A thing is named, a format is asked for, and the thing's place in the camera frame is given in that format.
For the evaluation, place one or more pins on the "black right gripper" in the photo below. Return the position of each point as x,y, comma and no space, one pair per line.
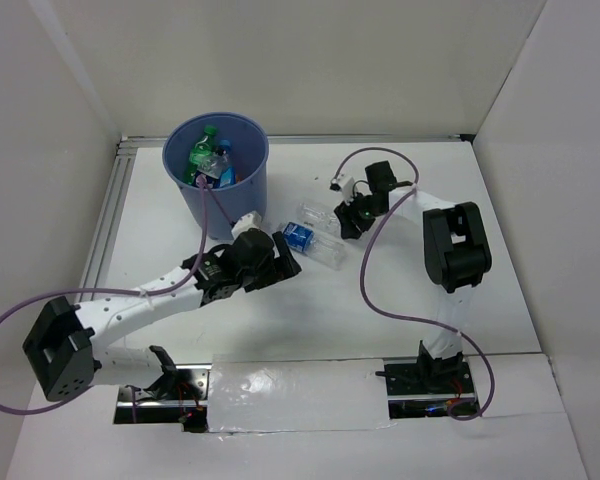
349,219

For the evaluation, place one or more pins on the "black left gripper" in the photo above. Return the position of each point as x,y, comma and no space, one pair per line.
288,260

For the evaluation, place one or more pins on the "clear bottle white cap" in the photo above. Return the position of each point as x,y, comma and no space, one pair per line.
318,216

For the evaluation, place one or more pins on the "blue label water bottle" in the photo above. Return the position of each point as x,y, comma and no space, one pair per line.
313,244

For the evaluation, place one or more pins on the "crushed bottle blue label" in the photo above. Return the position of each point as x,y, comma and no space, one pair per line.
227,173

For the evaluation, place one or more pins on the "small pepsi bottle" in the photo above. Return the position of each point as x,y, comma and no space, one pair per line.
209,168

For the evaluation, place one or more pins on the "green plastic bottle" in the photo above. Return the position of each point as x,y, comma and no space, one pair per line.
204,147

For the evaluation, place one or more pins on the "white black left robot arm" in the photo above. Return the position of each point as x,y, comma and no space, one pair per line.
72,347

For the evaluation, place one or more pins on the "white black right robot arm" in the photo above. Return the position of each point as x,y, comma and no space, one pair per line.
455,246

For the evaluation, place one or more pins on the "blue plastic bin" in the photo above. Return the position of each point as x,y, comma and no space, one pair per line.
249,155

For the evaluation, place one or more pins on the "white taped cover sheet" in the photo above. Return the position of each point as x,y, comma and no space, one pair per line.
303,396

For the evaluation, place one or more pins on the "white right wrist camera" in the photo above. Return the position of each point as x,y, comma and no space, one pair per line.
345,185

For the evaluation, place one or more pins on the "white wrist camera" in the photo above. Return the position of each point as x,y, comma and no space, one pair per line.
345,185
251,220

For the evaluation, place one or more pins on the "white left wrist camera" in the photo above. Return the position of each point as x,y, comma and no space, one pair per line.
251,220

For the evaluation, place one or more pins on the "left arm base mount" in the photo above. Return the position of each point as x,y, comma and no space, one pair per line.
185,405

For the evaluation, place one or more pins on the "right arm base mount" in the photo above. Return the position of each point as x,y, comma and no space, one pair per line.
411,394

